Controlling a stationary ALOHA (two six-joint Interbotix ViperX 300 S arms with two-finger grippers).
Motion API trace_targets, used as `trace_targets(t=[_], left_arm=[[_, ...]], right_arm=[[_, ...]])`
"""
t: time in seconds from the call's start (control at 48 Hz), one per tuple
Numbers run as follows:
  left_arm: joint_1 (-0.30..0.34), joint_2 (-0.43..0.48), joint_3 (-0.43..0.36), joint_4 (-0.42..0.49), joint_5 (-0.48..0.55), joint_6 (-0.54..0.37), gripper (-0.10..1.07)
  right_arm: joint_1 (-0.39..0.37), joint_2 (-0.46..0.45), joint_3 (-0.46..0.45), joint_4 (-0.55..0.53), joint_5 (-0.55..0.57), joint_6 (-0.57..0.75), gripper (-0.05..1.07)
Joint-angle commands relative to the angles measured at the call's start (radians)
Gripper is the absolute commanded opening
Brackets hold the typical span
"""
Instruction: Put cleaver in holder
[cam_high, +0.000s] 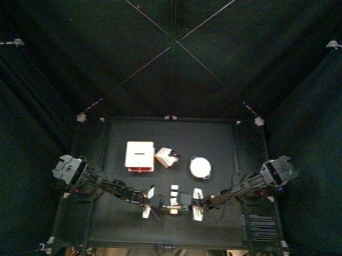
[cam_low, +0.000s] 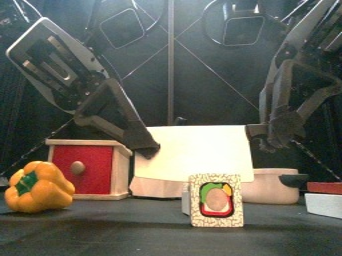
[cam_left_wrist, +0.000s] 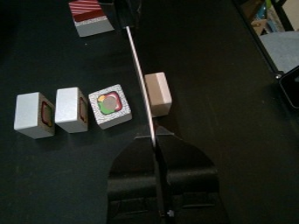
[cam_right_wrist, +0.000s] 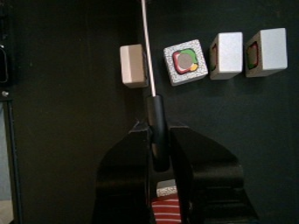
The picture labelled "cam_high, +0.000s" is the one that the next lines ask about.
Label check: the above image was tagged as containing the pale wooden knife holder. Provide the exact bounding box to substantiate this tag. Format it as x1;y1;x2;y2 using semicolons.
154;146;180;169

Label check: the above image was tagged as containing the red drawer with wooden knob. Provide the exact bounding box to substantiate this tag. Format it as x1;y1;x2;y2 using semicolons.
127;167;155;174

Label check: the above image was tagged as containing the large white red box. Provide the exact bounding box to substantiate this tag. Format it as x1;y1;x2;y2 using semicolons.
123;140;156;174

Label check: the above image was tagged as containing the black cloth backdrop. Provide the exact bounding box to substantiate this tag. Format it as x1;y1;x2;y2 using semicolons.
0;0;342;256

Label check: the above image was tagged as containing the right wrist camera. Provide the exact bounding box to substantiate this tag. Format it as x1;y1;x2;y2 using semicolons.
191;197;207;210

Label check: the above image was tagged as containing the white toy pot black handle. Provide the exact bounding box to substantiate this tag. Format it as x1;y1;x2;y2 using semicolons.
188;156;214;180

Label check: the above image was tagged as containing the diagonal brace cable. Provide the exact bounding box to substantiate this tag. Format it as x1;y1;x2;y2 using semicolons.
123;0;260;120
81;0;236;116

